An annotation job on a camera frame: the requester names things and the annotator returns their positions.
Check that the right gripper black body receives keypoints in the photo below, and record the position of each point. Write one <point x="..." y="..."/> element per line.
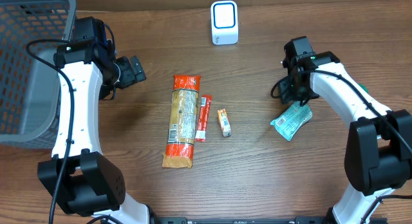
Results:
<point x="297" y="89"/>

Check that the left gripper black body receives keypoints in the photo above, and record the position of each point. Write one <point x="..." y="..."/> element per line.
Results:
<point x="135" y="69"/>

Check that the teal wet wipes pack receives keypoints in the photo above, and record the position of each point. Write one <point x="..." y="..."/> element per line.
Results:
<point x="289" y="122"/>

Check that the long orange pasta packet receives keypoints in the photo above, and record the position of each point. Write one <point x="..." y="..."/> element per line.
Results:
<point x="182" y="124"/>

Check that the red snack stick packet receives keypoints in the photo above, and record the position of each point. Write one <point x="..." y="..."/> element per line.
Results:
<point x="203" y="118"/>

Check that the green lid spice jar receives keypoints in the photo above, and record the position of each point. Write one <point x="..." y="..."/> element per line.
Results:
<point x="364" y="88"/>

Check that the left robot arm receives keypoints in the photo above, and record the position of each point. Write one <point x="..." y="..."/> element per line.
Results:
<point x="80" y="179"/>

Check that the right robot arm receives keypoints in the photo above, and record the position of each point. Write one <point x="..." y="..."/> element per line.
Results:
<point x="377" y="158"/>

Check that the white barcode scanner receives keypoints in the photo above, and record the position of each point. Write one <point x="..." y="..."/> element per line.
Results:
<point x="224" y="22"/>

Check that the grey plastic mesh basket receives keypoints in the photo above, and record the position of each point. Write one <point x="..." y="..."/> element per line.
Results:
<point x="30" y="90"/>

